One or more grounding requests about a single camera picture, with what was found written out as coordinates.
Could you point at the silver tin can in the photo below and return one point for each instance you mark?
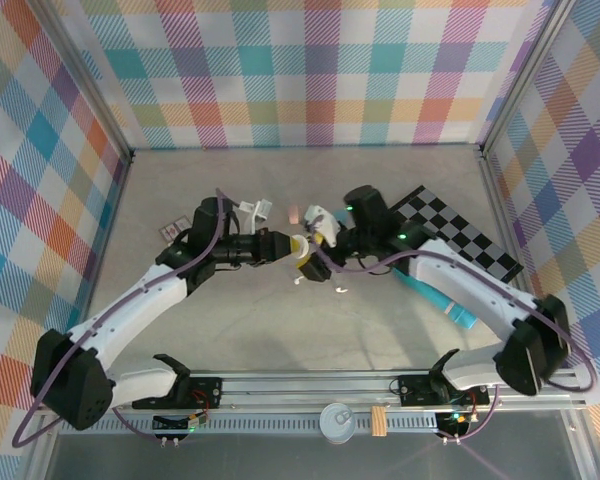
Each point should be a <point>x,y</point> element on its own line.
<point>338,424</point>

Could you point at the teal cylindrical bottle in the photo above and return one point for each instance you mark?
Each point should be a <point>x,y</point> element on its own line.
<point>440,302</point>

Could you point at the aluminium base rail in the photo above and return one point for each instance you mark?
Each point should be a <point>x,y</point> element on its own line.
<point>305,390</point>

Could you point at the small wooden block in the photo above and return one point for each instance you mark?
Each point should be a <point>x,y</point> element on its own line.
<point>378,422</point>

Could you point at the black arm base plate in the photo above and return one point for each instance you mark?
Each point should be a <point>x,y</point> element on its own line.
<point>205,392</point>
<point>415,390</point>

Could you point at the black grey checkerboard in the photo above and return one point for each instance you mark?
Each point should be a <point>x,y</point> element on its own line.
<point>460,235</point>

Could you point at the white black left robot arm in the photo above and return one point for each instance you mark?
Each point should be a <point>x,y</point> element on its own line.
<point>130,310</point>

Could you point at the small playing card box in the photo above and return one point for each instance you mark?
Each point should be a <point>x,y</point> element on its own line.
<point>172,231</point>

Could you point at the aluminium side rail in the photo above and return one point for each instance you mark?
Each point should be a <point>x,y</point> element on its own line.
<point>121,185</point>

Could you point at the aluminium frame post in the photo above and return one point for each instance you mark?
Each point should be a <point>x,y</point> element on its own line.
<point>80,75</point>
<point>525,75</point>

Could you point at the pink earbud charging case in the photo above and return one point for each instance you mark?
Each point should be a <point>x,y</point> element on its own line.
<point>294,214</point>

